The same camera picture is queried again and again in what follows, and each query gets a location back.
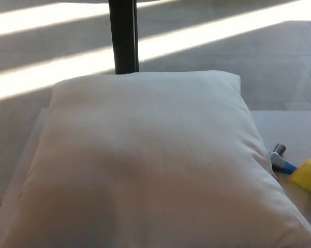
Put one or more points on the white pillow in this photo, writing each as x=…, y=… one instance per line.
x=145, y=157

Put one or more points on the black vertical post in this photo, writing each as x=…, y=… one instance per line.
x=123, y=36

